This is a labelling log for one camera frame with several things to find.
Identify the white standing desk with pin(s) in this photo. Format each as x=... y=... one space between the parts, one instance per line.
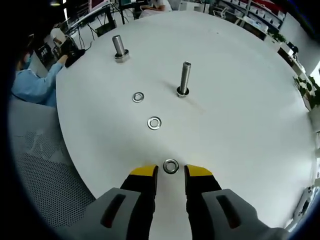
x=85 y=20

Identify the shelf with white bins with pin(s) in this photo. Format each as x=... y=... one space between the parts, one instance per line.
x=257 y=12

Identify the dark computer screen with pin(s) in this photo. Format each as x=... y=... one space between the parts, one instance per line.
x=45 y=53

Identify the thick steel threaded stud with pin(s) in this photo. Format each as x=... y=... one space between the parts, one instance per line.
x=118 y=45

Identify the black computer mouse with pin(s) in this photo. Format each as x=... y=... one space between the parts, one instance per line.
x=75 y=57

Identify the small green desk plant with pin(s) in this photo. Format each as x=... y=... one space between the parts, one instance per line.
x=279 y=38

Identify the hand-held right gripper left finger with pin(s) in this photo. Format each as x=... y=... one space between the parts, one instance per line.
x=140 y=185

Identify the black computer tower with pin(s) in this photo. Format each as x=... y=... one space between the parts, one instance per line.
x=103 y=30

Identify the slim steel threaded stud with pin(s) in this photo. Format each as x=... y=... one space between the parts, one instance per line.
x=185 y=75

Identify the grey mesh office chair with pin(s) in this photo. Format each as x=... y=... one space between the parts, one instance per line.
x=45 y=170

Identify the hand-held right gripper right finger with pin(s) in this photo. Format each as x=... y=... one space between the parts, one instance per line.
x=200 y=185

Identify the large potted green plant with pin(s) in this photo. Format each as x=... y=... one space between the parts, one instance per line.
x=303 y=86

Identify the white office chair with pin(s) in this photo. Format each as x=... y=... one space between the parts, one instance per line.
x=222 y=11

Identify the white handheld controller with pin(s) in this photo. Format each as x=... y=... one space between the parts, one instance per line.
x=303 y=200

